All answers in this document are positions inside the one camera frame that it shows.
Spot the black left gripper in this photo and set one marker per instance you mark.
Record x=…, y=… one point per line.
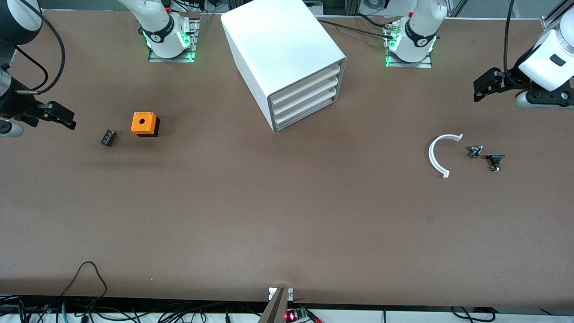
x=512, y=80

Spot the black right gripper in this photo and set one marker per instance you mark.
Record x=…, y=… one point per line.
x=14, y=104

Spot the white cabinet drawer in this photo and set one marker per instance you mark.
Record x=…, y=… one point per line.
x=305, y=105
x=305, y=85
x=305, y=95
x=305, y=114

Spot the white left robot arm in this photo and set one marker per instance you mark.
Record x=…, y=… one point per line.
x=417, y=40

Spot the white drawer cabinet housing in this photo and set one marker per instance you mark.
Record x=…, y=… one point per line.
x=278, y=45

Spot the small black cylindrical capacitor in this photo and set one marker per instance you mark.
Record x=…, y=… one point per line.
x=108, y=137

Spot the circuit board with red display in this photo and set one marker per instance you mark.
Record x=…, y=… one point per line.
x=293, y=316

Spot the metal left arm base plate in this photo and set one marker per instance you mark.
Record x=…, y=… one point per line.
x=426, y=64

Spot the small black silver switch part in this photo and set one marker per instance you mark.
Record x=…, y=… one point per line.
x=475, y=151

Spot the black switch contact block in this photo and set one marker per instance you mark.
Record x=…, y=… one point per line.
x=495, y=159

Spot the orange button enclosure box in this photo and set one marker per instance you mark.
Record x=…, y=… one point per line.
x=143, y=121

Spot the white semicircular plastic bracket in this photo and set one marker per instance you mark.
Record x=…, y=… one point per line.
x=431, y=154

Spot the aluminium frame profile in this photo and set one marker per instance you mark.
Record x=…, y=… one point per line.
x=556, y=13

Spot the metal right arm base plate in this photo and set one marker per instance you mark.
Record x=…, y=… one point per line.
x=192, y=42

